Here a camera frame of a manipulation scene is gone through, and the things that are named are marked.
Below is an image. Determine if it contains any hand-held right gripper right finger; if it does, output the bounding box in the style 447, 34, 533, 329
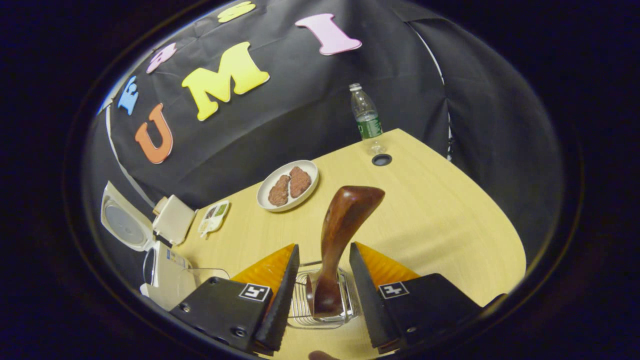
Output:
349, 241, 483, 353

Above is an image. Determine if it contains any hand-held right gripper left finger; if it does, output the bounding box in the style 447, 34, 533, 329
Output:
170, 243, 301, 356

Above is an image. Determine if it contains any metal chopstick holder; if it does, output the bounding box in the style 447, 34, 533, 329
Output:
287, 261, 361, 330

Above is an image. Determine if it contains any brown wooden spoon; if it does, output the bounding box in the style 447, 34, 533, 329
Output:
312, 186, 386, 317

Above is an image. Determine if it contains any clear rice container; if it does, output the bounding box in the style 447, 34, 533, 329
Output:
180, 268, 231, 301

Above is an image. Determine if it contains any white rice cooker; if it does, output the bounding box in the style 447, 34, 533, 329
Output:
101, 181, 201, 311

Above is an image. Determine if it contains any white round plate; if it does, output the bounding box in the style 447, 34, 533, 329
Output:
256, 160, 320, 213

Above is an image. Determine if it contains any brown meat piece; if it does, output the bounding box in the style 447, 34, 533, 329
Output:
268, 174, 291, 207
289, 166, 312, 198

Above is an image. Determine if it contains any white divided grain dish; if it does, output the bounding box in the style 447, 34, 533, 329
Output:
198, 200, 231, 238

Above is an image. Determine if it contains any white toaster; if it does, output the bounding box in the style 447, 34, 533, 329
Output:
152, 195, 197, 246

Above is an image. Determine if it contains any clear plastic water bottle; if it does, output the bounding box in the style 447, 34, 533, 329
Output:
349, 83, 388, 156

